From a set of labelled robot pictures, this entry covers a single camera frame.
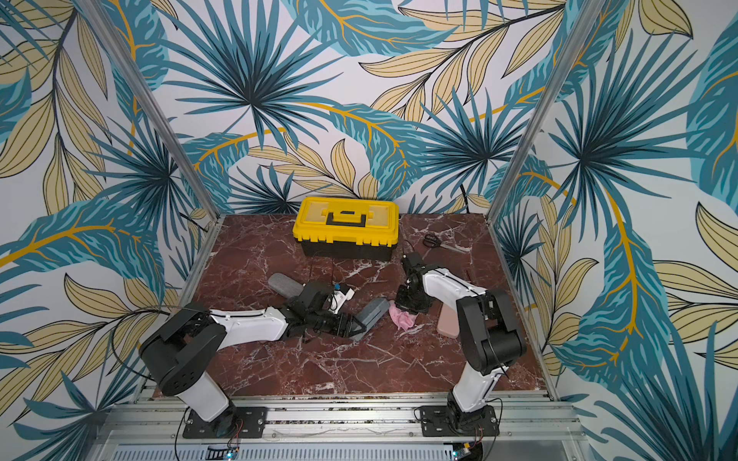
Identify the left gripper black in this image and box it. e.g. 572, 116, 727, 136
307, 309, 368, 338

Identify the pink cloth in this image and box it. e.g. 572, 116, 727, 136
388, 301, 417, 332

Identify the grey-blue rectangular eyeglass case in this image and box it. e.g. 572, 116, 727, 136
350, 297, 390, 342

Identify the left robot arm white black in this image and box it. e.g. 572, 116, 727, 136
138, 282, 367, 435

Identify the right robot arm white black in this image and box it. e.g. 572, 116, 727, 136
395, 253, 527, 421

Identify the grey oval eyeglass case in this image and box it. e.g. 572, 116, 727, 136
267, 273, 304, 299

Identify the yellow black toolbox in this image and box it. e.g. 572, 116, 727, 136
293, 197, 400, 261

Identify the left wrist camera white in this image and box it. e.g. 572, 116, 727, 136
329, 284, 355, 314

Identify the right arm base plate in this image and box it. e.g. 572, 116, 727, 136
413, 405, 500, 438

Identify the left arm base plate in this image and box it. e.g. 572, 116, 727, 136
183, 406, 268, 440

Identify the aluminium front rail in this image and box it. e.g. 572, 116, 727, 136
87, 391, 595, 460

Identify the left metal frame post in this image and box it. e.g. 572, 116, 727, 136
77, 0, 220, 221

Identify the metal frame post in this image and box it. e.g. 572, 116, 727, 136
486, 1, 603, 227
77, 0, 220, 221

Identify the right metal frame post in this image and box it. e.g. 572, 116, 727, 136
486, 1, 603, 227

